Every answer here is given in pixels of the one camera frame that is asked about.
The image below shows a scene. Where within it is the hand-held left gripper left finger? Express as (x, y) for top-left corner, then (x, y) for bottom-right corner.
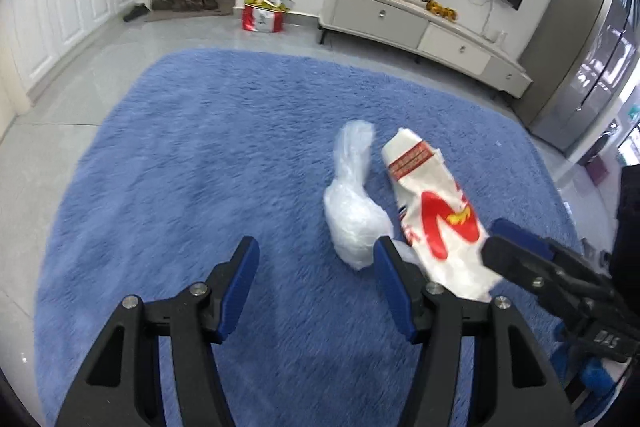
(54, 236), (261, 427)

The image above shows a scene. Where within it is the grey refrigerator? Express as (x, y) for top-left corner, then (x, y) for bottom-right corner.
(570, 0), (640, 168)
(515, 0), (618, 152)

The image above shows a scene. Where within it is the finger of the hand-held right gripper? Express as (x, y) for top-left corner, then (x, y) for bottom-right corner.
(481, 234), (591, 313)
(491, 218), (608, 288)

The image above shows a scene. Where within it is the white wall cable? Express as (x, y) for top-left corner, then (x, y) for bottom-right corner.
(467, 0), (501, 40)

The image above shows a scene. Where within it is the row of brown shoes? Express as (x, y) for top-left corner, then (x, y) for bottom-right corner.
(152, 0), (233, 14)

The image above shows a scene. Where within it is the red and white paper bag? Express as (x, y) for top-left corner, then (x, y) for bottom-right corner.
(381, 127), (506, 303)

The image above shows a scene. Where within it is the short golden ornament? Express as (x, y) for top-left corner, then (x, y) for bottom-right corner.
(425, 0), (459, 22)

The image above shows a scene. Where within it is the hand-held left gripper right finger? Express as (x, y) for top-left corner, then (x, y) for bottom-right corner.
(374, 236), (576, 427)

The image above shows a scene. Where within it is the blue fluffy rug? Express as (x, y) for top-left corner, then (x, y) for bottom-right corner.
(32, 48), (596, 427)

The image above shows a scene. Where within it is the clear plastic bag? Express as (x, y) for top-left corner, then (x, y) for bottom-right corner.
(322, 119), (393, 272)

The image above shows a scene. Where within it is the white and grey TV cabinet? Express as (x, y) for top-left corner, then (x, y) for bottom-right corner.
(317, 0), (533, 100)

